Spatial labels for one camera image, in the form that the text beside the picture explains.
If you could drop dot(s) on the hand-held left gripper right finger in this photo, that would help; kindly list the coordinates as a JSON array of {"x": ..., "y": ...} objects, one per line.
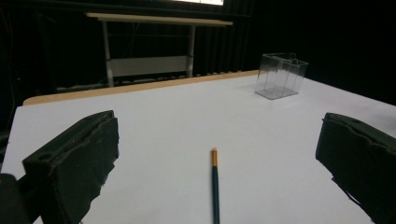
[{"x": 361, "y": 155}]

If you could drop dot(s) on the bright monitor screen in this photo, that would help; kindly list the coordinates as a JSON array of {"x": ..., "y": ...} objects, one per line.
[{"x": 202, "y": 2}]

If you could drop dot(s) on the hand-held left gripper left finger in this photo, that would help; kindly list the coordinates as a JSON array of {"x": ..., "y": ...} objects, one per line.
[{"x": 71, "y": 161}]

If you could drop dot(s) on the clear plastic pencil holder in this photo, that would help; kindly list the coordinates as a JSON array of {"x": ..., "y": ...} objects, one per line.
[{"x": 280, "y": 81}]

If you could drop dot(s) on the dark green pencil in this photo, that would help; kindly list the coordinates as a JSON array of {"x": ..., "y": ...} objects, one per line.
[{"x": 215, "y": 193}]

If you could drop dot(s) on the white board table cover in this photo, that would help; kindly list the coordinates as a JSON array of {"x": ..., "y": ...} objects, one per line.
[{"x": 199, "y": 118}]

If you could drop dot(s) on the white metal frame desk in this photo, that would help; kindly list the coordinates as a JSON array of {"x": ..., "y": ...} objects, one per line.
[{"x": 149, "y": 65}]

